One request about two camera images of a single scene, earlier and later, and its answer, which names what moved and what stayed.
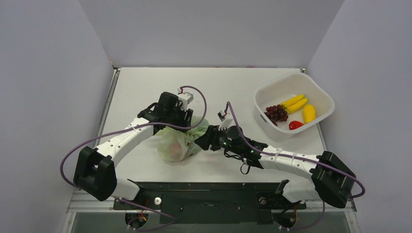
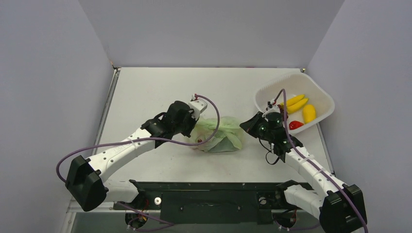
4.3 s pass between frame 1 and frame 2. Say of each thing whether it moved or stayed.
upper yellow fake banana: stayed
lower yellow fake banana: stayed
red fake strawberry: stayed
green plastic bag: moved
